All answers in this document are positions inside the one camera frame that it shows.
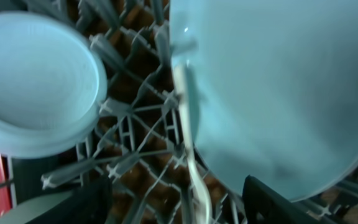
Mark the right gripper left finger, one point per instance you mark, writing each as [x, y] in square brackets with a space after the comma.
[89, 204]

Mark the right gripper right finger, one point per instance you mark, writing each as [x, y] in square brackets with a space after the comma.
[263, 205]

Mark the light blue plate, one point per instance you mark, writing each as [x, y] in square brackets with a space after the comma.
[273, 90]

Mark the light blue bowl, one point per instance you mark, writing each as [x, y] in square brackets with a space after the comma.
[51, 86]

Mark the white plastic spoon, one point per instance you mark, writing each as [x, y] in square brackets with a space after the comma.
[200, 190]

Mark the yellow plastic cup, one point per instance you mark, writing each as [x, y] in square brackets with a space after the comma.
[33, 208]

